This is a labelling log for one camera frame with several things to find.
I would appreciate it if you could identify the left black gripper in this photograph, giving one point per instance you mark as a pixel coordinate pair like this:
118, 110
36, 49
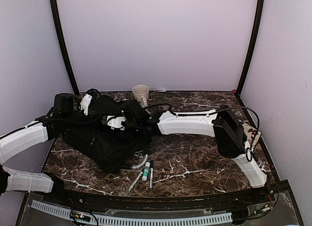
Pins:
92, 120

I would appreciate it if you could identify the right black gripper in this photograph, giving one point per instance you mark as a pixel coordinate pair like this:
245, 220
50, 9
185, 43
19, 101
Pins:
126, 134

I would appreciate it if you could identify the black student backpack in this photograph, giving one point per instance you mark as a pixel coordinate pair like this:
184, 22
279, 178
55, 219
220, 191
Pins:
113, 153

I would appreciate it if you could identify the white glue stick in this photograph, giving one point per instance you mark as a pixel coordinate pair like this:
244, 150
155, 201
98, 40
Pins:
146, 171

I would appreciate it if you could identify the blue cap white marker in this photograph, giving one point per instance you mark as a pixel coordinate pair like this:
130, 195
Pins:
151, 174

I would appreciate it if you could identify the white clear pen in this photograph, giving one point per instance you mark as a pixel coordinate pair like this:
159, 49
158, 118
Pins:
133, 184

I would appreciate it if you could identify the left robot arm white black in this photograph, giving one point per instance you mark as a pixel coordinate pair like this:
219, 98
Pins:
26, 137

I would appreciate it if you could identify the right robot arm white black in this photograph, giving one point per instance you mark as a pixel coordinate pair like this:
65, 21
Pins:
231, 139

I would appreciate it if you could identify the cream ceramic mug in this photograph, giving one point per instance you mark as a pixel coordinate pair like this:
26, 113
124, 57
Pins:
141, 94

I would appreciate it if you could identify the floral square plate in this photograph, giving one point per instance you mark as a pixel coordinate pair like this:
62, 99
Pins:
252, 134

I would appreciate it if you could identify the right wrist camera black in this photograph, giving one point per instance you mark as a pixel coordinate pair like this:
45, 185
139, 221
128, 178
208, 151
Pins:
133, 111

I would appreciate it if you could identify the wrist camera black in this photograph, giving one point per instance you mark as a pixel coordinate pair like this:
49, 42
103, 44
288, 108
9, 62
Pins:
133, 111
63, 104

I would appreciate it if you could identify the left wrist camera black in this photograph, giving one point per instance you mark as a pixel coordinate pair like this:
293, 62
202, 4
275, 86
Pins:
63, 104

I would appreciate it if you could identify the white cable duct strip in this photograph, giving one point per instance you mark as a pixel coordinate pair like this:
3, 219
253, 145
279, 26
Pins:
84, 218

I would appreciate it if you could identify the left black frame post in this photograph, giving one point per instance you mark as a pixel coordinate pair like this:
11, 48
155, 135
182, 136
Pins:
62, 46

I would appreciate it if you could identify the black frame post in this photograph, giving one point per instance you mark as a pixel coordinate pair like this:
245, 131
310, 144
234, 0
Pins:
62, 46
251, 47

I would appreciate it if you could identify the black front rail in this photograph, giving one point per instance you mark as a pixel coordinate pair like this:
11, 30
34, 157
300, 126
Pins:
232, 201

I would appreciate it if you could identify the right black frame post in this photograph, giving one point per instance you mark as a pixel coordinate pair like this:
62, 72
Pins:
251, 47

